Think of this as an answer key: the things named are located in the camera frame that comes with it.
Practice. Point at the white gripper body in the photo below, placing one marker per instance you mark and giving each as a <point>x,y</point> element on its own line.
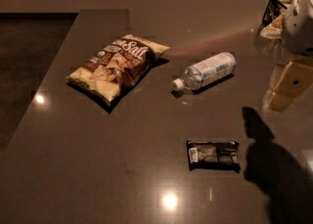
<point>298,27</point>

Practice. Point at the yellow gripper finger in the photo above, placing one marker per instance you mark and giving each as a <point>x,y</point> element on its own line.
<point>288,82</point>

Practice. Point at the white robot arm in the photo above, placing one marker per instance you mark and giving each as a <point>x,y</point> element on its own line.
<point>275,47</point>

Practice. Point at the brown sea salt chip bag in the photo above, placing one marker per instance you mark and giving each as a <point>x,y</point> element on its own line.
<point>117,68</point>

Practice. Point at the clear plastic water bottle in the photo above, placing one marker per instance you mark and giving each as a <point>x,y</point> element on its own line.
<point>205,72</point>

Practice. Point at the black snack bar wrapper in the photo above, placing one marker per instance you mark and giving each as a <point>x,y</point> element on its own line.
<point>213,155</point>

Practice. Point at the black wire basket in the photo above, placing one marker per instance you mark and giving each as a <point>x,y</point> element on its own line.
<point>271,25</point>

